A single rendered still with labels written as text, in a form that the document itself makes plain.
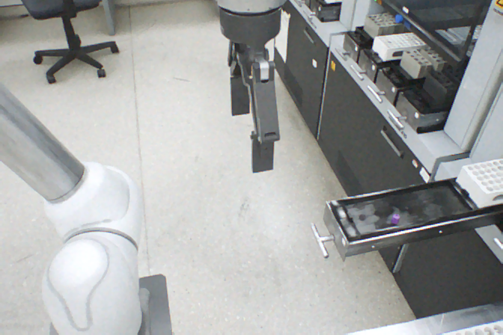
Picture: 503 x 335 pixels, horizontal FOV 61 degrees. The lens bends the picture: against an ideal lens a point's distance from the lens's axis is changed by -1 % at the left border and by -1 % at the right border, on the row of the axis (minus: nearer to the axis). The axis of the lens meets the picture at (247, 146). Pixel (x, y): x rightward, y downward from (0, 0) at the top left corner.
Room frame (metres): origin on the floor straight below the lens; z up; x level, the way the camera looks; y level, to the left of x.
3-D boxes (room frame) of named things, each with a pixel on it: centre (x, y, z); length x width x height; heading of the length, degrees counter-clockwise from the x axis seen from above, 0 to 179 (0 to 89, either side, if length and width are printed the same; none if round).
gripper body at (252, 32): (0.50, 0.00, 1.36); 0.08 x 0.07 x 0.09; 14
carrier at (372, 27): (1.61, -0.50, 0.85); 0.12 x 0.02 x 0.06; 14
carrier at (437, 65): (1.33, -0.64, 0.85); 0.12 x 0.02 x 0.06; 13
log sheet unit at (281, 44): (2.45, -0.20, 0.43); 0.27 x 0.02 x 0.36; 14
